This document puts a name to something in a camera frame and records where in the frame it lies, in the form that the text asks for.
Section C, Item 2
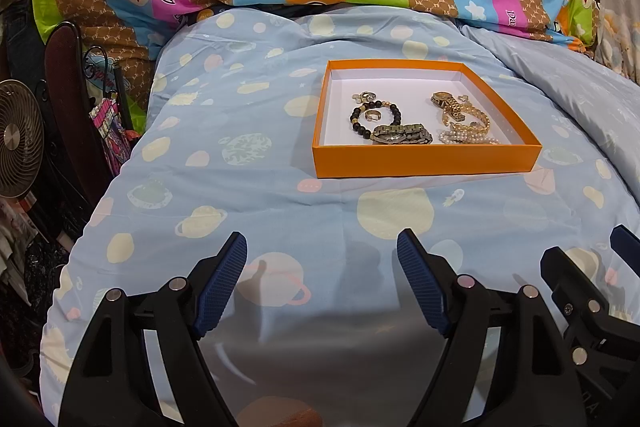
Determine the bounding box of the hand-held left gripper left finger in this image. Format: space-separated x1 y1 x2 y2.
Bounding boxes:
60 231 249 427

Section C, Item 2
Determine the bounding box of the pale grey-blue quilt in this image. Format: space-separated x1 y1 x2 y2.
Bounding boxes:
465 24 640 219

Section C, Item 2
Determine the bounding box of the colourful patterned bag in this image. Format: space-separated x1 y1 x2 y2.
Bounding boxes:
82 46 152 174

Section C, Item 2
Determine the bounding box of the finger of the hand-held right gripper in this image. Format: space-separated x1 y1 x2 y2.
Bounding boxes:
540 246 618 333
610 225 640 264

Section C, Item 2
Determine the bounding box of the floral patterned cloth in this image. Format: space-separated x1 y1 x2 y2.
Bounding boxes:
597 0 640 84

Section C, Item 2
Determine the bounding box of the small desk fan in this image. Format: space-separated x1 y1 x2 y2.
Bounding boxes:
0 79 47 198

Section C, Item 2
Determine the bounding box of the orange shallow box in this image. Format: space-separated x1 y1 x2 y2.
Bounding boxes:
312 59 544 180

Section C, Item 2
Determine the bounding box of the gold chain bangle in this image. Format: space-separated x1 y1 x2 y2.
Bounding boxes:
445 104 492 134

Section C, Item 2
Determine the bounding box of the black bead bracelet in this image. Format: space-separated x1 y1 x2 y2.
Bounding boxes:
349 99 403 140

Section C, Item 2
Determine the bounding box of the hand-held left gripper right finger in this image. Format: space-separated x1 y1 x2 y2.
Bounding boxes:
396 228 597 427

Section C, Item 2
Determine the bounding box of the dark patterned cloth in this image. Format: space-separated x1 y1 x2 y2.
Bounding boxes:
0 197 73 338

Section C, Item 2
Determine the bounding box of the blue planet print blanket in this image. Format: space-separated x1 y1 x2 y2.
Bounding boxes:
40 4 640 427

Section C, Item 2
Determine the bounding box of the gold wristwatch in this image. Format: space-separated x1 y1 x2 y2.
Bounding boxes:
430 90 467 126

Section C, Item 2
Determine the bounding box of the white pearl bracelet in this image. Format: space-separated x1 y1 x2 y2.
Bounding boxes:
438 129 501 147

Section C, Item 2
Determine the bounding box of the silver link watch band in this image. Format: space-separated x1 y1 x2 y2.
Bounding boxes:
372 123 434 146

